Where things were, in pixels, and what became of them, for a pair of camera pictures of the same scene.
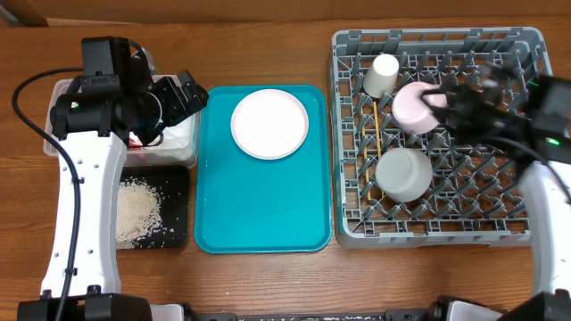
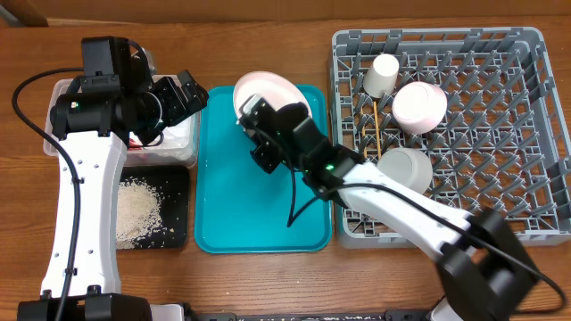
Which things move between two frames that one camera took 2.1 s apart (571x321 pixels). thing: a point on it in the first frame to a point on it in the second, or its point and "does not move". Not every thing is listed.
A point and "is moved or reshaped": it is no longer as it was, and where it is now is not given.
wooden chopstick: x=378 y=142 does not move
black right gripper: x=465 y=100 to x=266 y=154
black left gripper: x=180 y=108 does not move
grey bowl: x=403 y=174 does not move
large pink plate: x=269 y=124 is moved or reshaped
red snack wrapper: x=135 y=146 does not move
